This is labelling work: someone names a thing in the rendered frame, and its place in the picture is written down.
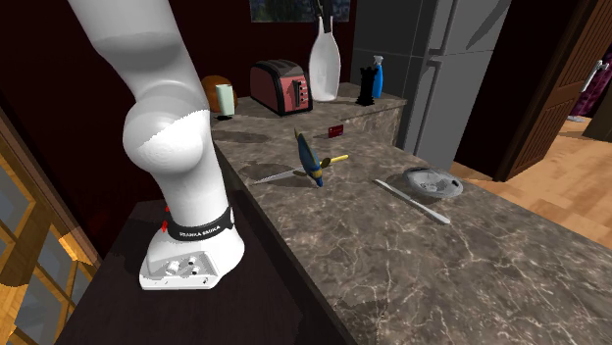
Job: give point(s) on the silver table knife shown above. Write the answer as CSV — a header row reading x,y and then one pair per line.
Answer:
x,y
411,201

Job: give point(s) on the dark robot stand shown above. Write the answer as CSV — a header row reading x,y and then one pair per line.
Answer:
x,y
191,315

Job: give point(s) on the small red box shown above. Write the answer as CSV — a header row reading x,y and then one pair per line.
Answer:
x,y
336,131

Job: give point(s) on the red toaster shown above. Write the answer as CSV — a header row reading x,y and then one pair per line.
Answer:
x,y
277,86

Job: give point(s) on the blue spray bottle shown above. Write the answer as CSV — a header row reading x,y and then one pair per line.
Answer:
x,y
378,81

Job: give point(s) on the blue and yellow fish figure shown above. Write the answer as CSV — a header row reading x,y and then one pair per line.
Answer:
x,y
308,160

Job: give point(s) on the grey plate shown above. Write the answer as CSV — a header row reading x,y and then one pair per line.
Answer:
x,y
432,183

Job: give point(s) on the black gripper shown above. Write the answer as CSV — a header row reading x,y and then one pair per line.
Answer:
x,y
326,13

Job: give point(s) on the grey refrigerator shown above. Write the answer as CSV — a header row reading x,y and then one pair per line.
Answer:
x,y
449,95

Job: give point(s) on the dark wall picture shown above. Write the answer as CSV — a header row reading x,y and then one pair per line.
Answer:
x,y
287,10

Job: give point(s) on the pale green cup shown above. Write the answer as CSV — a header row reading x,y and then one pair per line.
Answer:
x,y
224,99

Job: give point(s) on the wooden-framed window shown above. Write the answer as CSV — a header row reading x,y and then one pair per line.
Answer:
x,y
28,239

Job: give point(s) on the white vase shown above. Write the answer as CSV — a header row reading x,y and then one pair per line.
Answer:
x,y
324,71

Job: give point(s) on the brown wooden door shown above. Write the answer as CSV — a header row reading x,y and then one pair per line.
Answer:
x,y
550,105

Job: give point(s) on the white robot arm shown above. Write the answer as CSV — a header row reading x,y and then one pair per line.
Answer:
x,y
172,143

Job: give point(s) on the black chess rook figure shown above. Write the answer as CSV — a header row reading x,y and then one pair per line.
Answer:
x,y
366,88

